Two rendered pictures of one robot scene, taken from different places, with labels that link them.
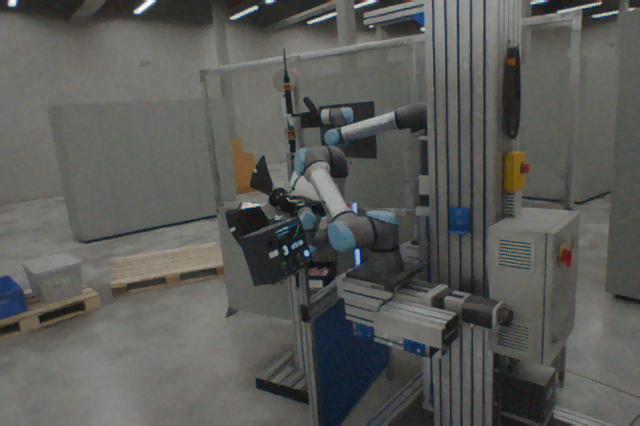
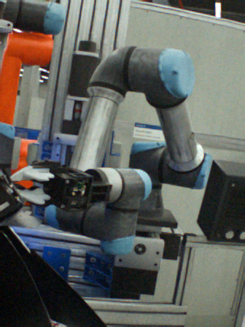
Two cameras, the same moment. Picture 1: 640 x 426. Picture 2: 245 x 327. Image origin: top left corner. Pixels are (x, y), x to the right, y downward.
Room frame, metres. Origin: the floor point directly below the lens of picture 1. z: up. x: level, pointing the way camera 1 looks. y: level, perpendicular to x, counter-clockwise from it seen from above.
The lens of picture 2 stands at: (2.84, 0.83, 1.32)
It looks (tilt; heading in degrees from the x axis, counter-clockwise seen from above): 5 degrees down; 226
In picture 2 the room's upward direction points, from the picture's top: 8 degrees clockwise
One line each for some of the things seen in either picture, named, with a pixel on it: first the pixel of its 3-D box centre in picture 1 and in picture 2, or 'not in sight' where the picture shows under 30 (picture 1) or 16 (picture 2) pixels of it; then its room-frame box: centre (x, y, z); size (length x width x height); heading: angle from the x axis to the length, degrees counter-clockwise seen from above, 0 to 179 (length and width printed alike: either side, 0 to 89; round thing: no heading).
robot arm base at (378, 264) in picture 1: (384, 256); (142, 196); (1.71, -0.24, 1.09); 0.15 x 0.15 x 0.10
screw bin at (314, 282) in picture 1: (316, 274); not in sight; (2.24, 0.03, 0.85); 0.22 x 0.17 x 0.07; 164
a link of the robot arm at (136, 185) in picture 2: (307, 219); (125, 187); (2.08, 0.05, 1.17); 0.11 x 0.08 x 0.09; 5
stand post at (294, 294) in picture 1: (298, 313); not in sight; (2.65, 0.17, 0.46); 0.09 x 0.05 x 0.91; 58
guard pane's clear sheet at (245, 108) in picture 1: (353, 133); not in sight; (3.10, -0.27, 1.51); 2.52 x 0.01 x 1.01; 58
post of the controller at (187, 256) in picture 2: (304, 282); (184, 270); (1.85, 0.08, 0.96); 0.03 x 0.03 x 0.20; 58
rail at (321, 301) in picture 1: (351, 278); (15, 307); (2.22, -0.14, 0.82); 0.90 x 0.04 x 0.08; 148
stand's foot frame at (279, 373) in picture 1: (312, 366); not in sight; (2.73, 0.12, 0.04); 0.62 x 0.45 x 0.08; 148
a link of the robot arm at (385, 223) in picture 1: (381, 228); (149, 160); (1.71, -0.24, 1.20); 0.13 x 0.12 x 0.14; 112
